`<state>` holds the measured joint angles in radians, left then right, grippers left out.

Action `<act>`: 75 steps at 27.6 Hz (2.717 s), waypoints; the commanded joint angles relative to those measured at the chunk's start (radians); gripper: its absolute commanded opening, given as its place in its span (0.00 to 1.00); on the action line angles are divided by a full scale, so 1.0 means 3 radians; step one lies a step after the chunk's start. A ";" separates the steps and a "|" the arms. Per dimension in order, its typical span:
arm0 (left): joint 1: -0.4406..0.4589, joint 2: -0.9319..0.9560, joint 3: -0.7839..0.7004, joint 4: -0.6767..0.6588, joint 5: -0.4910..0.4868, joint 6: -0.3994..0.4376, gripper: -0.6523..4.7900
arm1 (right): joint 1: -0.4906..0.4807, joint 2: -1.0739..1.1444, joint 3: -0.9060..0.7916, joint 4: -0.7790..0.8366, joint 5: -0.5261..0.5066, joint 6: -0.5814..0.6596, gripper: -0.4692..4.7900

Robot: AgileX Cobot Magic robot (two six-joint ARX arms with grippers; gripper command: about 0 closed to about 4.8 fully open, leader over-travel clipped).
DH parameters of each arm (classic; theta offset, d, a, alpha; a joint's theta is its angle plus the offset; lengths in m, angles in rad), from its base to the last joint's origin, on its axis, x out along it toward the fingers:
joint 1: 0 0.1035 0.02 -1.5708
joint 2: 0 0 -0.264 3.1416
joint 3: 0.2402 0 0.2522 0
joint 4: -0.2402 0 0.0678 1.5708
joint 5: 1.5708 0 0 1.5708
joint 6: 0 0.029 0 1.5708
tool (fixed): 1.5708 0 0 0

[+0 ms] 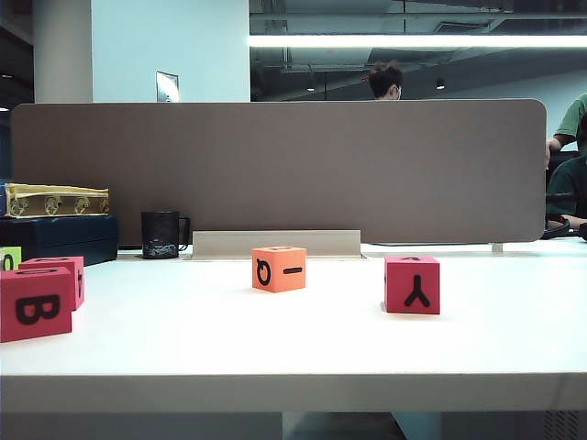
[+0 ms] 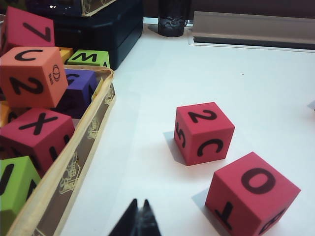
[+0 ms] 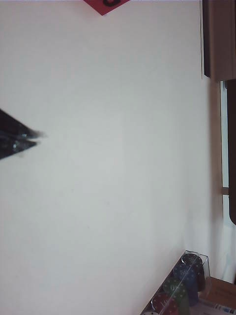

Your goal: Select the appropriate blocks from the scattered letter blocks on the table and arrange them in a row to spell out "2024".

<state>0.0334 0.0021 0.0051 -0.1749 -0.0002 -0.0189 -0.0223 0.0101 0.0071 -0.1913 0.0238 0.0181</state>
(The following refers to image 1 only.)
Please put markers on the grey vented panel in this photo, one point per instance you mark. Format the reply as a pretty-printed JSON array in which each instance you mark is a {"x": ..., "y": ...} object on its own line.
[{"x": 561, "y": 426}]

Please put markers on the grey divider foot clamp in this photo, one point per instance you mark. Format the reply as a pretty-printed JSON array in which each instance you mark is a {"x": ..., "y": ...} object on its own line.
[{"x": 497, "y": 248}]

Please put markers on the red block letters B T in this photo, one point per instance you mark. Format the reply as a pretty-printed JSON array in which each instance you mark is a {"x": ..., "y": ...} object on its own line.
[{"x": 36, "y": 321}]

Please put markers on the dark blue box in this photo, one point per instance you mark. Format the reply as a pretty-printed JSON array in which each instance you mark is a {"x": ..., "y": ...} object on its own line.
[{"x": 59, "y": 238}]

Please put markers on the brown desk divider panel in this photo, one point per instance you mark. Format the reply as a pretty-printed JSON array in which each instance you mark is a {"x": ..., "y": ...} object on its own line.
[{"x": 321, "y": 169}]

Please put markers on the red block digit 5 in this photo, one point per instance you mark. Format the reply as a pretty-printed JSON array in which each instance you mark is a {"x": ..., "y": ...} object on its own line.
[{"x": 55, "y": 263}]

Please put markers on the dark-haired person with mask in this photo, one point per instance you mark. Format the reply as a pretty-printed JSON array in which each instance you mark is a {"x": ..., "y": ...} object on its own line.
[{"x": 383, "y": 80}]

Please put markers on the round ceiling spotlight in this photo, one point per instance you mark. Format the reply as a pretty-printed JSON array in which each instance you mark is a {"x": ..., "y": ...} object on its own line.
[{"x": 440, "y": 84}]

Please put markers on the long ceiling light strip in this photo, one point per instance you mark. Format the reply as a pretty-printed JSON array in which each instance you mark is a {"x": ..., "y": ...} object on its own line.
[{"x": 413, "y": 40}]

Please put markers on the person in dark green shirt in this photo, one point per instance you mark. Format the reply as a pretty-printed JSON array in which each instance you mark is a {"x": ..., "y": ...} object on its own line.
[{"x": 566, "y": 183}]

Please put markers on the orange block letter Q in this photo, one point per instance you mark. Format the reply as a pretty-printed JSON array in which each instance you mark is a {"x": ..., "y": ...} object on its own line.
[{"x": 280, "y": 279}]

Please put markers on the red block letter Y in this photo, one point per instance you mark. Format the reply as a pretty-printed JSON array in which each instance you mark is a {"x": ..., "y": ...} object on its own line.
[{"x": 399, "y": 289}]

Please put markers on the green foam block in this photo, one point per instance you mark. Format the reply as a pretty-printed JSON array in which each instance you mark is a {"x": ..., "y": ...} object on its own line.
[{"x": 14, "y": 256}]

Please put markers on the person in light green shirt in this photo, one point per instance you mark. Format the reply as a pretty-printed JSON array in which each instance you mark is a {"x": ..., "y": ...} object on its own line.
[{"x": 573, "y": 119}]

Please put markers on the black mug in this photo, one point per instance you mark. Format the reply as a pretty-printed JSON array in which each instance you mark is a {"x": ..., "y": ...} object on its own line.
[{"x": 158, "y": 234}]

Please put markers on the silver wall sign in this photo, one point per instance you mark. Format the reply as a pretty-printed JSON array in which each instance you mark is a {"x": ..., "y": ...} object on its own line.
[{"x": 166, "y": 87}]

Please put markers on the black headphones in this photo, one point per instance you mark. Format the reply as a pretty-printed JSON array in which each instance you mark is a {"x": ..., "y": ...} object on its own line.
[{"x": 557, "y": 229}]

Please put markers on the yellow decorated box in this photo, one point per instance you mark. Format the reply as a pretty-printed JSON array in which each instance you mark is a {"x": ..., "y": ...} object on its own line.
[{"x": 55, "y": 201}]

